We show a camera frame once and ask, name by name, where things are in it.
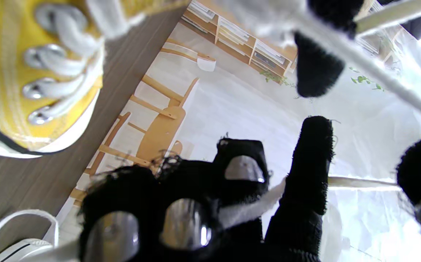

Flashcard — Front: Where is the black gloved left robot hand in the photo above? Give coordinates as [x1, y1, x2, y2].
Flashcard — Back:
[293, 0, 364, 99]

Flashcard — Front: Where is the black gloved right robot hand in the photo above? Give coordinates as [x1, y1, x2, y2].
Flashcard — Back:
[79, 116, 421, 262]

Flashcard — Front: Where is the printed room scene backdrop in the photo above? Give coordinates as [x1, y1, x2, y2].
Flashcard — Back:
[56, 0, 421, 262]

